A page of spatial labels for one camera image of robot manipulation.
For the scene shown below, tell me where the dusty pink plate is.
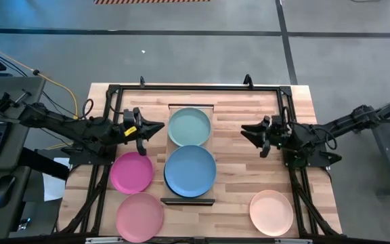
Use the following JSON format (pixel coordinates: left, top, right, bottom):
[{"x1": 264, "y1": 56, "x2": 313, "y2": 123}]
[{"x1": 115, "y1": 192, "x2": 165, "y2": 243}]

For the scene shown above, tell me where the peach plate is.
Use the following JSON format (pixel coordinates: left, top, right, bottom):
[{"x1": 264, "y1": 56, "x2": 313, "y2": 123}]
[{"x1": 248, "y1": 189, "x2": 295, "y2": 237}]

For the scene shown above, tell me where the teal green plate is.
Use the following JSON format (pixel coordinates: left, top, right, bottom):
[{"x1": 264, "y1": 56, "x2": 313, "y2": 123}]
[{"x1": 167, "y1": 107, "x2": 212, "y2": 148}]

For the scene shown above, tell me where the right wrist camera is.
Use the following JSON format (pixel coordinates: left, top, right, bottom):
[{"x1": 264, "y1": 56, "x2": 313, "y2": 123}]
[{"x1": 271, "y1": 115, "x2": 286, "y2": 131}]

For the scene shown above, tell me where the blue plate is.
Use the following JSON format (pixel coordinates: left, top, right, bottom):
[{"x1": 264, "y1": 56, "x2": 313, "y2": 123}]
[{"x1": 163, "y1": 144, "x2": 217, "y2": 199}]

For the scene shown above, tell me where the wooden shelf with black frame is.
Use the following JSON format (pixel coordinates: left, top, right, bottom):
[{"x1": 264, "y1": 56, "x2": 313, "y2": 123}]
[{"x1": 160, "y1": 103, "x2": 216, "y2": 207}]

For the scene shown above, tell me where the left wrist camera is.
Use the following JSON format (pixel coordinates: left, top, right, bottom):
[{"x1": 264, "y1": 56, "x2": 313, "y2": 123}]
[{"x1": 123, "y1": 108, "x2": 137, "y2": 129}]

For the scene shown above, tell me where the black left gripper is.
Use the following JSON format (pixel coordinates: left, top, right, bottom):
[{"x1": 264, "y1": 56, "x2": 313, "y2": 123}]
[{"x1": 123, "y1": 107, "x2": 165, "y2": 157}]

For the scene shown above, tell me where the white paper sheet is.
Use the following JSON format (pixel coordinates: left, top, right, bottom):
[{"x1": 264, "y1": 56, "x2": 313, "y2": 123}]
[{"x1": 41, "y1": 157, "x2": 71, "y2": 203}]

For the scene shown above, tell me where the silver metal bracket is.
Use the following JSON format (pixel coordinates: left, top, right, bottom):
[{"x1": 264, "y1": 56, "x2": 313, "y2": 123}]
[
  {"x1": 274, "y1": 238, "x2": 313, "y2": 244},
  {"x1": 85, "y1": 237, "x2": 125, "y2": 244}
]

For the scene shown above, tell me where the yellow cable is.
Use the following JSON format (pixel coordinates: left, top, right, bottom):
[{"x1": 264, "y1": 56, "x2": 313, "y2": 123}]
[{"x1": 0, "y1": 36, "x2": 80, "y2": 150}]

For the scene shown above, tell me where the black clamp mount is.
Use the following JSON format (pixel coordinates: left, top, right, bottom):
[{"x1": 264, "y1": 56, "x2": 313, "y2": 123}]
[{"x1": 0, "y1": 88, "x2": 33, "y2": 116}]

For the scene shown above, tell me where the black computer mouse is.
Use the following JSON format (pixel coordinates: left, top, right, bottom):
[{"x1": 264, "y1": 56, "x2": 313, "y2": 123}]
[{"x1": 0, "y1": 174, "x2": 17, "y2": 209}]

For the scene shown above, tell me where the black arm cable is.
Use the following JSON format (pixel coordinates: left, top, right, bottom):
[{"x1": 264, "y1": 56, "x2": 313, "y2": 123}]
[
  {"x1": 316, "y1": 127, "x2": 338, "y2": 150},
  {"x1": 81, "y1": 98, "x2": 95, "y2": 120}
]

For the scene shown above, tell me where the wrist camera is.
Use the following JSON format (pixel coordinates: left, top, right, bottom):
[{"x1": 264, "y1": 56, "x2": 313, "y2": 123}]
[
  {"x1": 271, "y1": 115, "x2": 286, "y2": 131},
  {"x1": 123, "y1": 108, "x2": 137, "y2": 129}
]

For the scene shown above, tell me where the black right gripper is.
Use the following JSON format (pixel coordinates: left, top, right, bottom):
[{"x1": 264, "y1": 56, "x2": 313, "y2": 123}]
[{"x1": 240, "y1": 116, "x2": 286, "y2": 159}]

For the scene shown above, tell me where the magenta pink plate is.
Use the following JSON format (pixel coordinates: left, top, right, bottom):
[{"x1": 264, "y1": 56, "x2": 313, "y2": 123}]
[{"x1": 109, "y1": 151, "x2": 154, "y2": 195}]

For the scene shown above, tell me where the black aluminium rig frame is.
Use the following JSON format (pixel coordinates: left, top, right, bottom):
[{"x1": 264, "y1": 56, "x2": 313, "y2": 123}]
[{"x1": 54, "y1": 83, "x2": 344, "y2": 244}]

